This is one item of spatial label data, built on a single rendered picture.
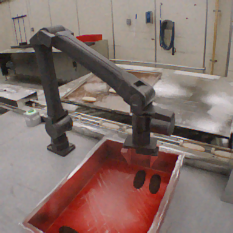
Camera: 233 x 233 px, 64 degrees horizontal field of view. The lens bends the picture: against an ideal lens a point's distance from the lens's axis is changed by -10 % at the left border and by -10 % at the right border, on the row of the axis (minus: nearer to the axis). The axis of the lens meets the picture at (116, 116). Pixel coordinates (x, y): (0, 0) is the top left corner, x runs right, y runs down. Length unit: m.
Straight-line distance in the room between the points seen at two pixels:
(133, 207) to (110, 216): 0.08
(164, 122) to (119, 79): 0.17
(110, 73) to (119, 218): 0.43
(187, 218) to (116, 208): 0.22
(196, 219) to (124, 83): 0.46
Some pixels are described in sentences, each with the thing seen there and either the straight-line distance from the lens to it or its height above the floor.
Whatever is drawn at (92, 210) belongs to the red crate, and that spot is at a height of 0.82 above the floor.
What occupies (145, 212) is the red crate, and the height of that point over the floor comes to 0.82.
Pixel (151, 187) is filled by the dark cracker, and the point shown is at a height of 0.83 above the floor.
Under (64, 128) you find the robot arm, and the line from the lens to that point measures 0.88.
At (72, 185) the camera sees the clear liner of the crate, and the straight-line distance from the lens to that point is 0.69.
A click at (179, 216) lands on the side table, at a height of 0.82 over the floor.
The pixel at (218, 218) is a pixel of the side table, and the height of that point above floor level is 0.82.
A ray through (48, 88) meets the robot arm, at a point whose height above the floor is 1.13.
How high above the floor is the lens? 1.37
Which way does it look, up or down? 27 degrees down
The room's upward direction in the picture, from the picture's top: 3 degrees counter-clockwise
